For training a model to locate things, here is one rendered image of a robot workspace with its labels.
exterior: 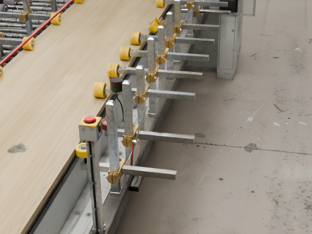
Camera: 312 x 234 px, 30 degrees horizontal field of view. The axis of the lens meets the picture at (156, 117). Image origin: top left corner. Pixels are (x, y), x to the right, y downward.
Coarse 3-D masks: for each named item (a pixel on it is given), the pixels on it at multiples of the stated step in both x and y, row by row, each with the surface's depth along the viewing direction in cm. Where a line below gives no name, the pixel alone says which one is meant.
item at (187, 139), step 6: (120, 132) 279; (144, 132) 278; (150, 132) 278; (156, 132) 278; (138, 138) 279; (144, 138) 278; (150, 138) 277; (156, 138) 276; (162, 138) 276; (168, 138) 275; (174, 138) 274; (180, 138) 274; (186, 138) 273; (192, 138) 272
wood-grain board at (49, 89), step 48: (96, 0) 448; (144, 0) 446; (48, 48) 364; (96, 48) 362; (0, 96) 306; (48, 96) 305; (0, 144) 263; (48, 144) 262; (0, 192) 231; (48, 192) 232
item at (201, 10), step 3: (183, 9) 454; (186, 9) 453; (201, 9) 451; (204, 9) 451; (207, 9) 450; (210, 9) 450; (201, 12) 451; (204, 12) 451; (207, 12) 450; (210, 12) 450; (213, 12) 449; (216, 12) 449; (219, 12) 448; (222, 12) 448; (225, 12) 447; (228, 12) 447
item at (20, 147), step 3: (18, 144) 260; (21, 144) 261; (12, 147) 258; (15, 147) 258; (18, 147) 258; (21, 147) 258; (24, 147) 259; (9, 150) 257; (12, 150) 257; (15, 150) 257; (18, 150) 257; (21, 150) 257; (24, 150) 258
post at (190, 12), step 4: (188, 0) 419; (192, 0) 418; (188, 12) 423; (192, 12) 423; (188, 16) 424; (192, 16) 425; (188, 20) 426; (192, 20) 427; (188, 32) 430; (192, 32) 432
